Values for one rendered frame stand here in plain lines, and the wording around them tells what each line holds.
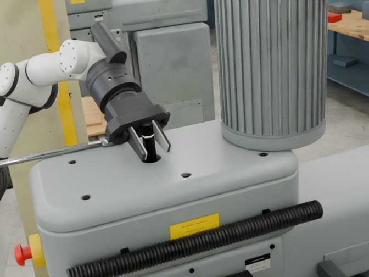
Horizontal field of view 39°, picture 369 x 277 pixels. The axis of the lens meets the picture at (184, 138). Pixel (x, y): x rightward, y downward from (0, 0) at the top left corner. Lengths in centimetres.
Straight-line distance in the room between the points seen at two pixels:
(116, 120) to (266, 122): 26
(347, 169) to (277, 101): 32
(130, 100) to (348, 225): 49
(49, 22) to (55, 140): 60
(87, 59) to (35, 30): 159
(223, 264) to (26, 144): 191
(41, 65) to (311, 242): 67
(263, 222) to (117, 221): 25
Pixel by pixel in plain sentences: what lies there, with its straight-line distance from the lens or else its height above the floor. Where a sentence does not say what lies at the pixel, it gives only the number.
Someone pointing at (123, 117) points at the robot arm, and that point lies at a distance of 94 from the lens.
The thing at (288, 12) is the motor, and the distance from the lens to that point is 89.
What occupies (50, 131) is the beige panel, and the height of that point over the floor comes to 132.
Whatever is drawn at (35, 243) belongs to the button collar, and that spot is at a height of 179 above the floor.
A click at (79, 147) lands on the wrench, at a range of 104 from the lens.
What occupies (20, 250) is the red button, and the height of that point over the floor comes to 178.
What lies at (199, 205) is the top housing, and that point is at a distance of 89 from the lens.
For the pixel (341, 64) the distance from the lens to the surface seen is 720.
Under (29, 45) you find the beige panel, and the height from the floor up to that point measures 177.
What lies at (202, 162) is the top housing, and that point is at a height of 189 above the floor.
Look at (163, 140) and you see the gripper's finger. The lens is 95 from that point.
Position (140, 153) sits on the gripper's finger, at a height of 192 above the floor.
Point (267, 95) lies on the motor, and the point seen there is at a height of 200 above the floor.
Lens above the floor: 231
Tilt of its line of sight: 24 degrees down
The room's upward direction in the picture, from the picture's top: 5 degrees counter-clockwise
